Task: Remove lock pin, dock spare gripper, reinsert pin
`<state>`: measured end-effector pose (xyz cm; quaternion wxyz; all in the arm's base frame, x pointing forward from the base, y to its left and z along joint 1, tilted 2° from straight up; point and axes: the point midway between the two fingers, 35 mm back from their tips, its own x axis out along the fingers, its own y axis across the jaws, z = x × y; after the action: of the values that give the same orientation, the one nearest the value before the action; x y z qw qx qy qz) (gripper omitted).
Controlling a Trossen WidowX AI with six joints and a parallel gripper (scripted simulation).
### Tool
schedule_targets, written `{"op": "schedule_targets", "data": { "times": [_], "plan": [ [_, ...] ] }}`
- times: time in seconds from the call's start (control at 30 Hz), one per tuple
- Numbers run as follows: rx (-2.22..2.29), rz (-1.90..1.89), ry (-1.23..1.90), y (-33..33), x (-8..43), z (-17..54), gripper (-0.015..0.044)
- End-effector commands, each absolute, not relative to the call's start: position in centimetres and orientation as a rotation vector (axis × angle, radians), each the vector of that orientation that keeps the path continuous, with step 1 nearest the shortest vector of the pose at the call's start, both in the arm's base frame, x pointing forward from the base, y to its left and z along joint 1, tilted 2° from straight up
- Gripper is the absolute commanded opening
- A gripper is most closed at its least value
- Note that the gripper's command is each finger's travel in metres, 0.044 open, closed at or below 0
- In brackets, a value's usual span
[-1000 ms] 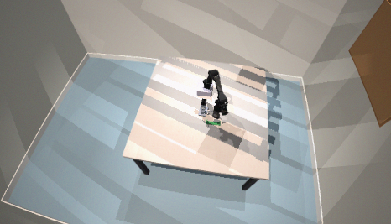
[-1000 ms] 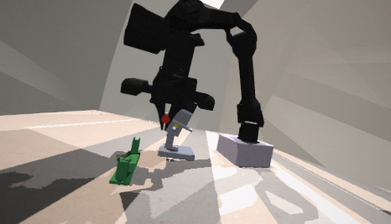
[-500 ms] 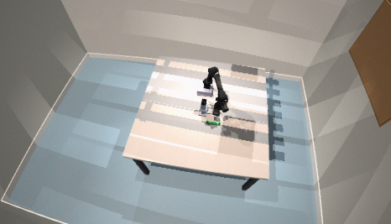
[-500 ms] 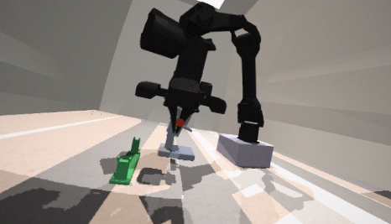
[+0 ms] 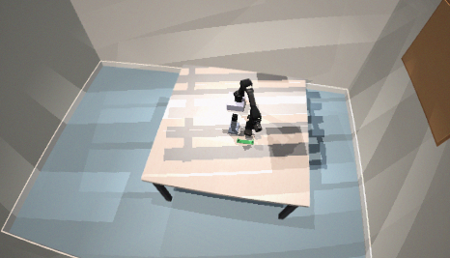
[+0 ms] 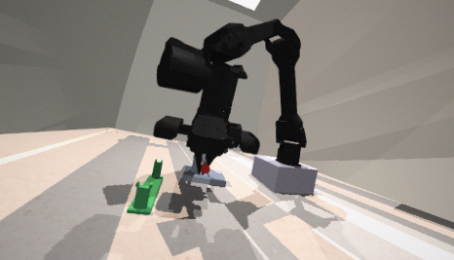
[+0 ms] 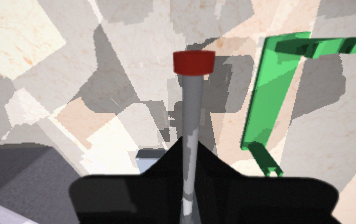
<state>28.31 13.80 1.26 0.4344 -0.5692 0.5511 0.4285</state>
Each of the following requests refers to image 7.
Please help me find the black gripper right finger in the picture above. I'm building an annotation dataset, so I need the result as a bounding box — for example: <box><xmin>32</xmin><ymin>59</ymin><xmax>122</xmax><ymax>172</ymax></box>
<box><xmin>194</xmin><ymin>141</ymin><xmax>339</xmax><ymax>224</ymax></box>

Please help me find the grey metal rod with red cap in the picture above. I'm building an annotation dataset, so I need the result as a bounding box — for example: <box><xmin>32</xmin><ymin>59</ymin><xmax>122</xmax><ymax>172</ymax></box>
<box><xmin>173</xmin><ymin>50</ymin><xmax>216</xmax><ymax>224</ymax></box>

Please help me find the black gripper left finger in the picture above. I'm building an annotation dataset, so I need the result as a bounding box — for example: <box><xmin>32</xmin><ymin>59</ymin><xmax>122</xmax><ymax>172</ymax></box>
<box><xmin>69</xmin><ymin>136</ymin><xmax>183</xmax><ymax>224</ymax></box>

